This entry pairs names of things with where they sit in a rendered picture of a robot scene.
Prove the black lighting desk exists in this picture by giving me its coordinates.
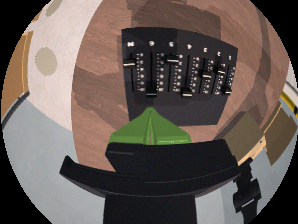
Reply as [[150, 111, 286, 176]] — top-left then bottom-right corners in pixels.
[[121, 27, 238, 126]]

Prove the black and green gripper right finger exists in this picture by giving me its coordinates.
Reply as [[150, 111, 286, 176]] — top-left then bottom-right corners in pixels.
[[150, 107, 192, 145]]

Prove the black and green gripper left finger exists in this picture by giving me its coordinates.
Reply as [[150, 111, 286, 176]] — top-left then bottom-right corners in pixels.
[[108, 107, 150, 145]]

